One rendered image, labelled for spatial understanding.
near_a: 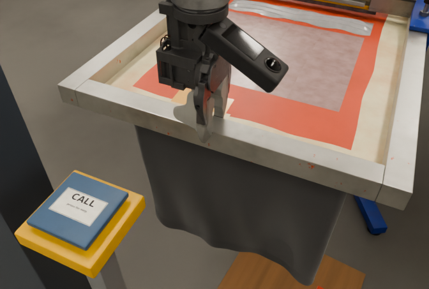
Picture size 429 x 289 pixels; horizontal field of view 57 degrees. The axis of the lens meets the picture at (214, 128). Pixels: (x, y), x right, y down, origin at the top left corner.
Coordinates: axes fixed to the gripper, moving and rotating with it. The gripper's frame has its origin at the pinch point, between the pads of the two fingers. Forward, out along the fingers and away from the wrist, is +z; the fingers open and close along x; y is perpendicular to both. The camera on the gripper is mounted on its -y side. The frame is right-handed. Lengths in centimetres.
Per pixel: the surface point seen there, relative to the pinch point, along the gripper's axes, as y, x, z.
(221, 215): 1.8, -8.4, 33.5
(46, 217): 14.8, 22.3, 4.0
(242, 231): -3.4, -8.6, 36.8
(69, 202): 13.8, 19.0, 3.9
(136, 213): 5.7, 15.0, 6.7
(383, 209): -43, -86, 98
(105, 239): 6.5, 21.0, 5.7
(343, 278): -33, -46, 97
